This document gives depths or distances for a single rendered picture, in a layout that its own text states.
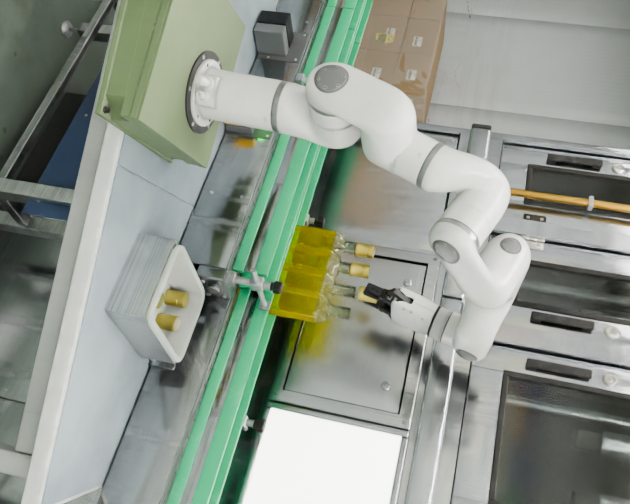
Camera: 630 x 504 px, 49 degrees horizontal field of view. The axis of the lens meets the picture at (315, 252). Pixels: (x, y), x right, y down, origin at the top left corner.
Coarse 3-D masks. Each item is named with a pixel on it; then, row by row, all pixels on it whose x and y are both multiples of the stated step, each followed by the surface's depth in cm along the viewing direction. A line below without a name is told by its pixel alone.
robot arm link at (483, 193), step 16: (432, 160) 114; (448, 160) 114; (464, 160) 114; (480, 160) 115; (432, 176) 114; (448, 176) 114; (464, 176) 114; (480, 176) 114; (496, 176) 115; (464, 192) 118; (480, 192) 116; (496, 192) 116; (448, 208) 117; (464, 208) 115; (480, 208) 115; (496, 208) 116; (464, 224) 113; (480, 224) 114; (496, 224) 118; (480, 240) 114
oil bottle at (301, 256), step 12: (288, 252) 164; (300, 252) 164; (312, 252) 164; (324, 252) 164; (288, 264) 164; (300, 264) 163; (312, 264) 162; (324, 264) 162; (336, 264) 162; (336, 276) 164
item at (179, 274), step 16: (176, 256) 131; (176, 272) 142; (192, 272) 141; (160, 288) 127; (176, 288) 148; (192, 288) 147; (192, 304) 148; (192, 320) 146; (160, 336) 130; (176, 336) 145; (176, 352) 143
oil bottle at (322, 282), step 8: (288, 272) 162; (296, 272) 162; (304, 272) 162; (312, 272) 161; (320, 272) 161; (280, 280) 161; (288, 280) 161; (296, 280) 161; (304, 280) 160; (312, 280) 160; (320, 280) 160; (328, 280) 160; (296, 288) 160; (304, 288) 160; (312, 288) 159; (320, 288) 159; (328, 288) 159; (328, 296) 160
